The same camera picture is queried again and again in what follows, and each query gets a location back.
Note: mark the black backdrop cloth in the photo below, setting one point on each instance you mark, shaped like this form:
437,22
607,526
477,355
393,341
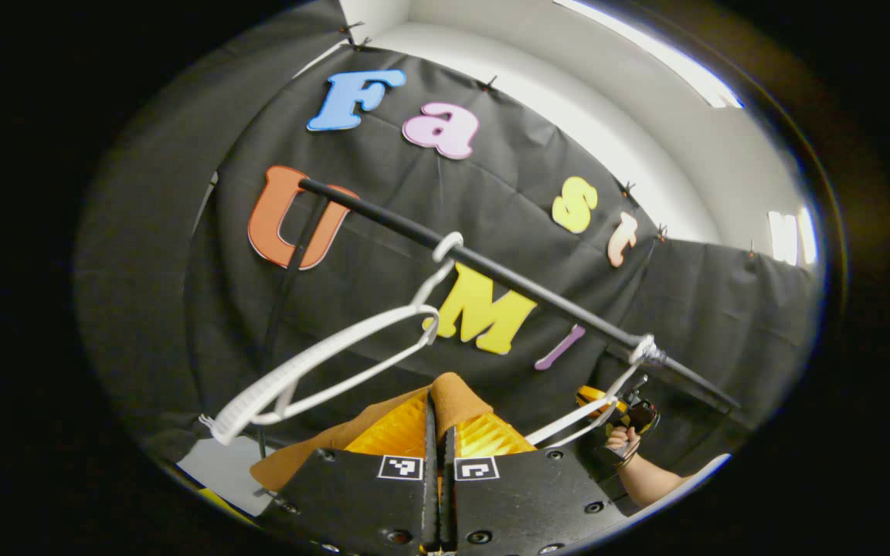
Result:
414,193

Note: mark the white hanger with wrapped hook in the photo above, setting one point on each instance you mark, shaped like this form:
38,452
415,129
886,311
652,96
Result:
568,423

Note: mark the small ceiling light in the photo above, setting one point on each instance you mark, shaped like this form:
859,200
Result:
789,235

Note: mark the brown shirt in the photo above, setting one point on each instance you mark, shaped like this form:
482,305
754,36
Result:
456,401

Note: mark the black clothes rack rail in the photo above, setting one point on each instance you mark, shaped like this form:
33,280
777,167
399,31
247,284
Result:
507,279

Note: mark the white plastic hanger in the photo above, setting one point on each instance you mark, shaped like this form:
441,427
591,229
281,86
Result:
321,351

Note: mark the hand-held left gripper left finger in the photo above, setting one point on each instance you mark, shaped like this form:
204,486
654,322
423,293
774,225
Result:
429,494

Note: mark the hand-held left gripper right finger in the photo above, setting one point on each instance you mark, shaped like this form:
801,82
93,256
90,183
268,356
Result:
450,494

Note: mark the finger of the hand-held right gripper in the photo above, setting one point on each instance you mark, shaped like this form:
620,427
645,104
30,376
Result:
593,395

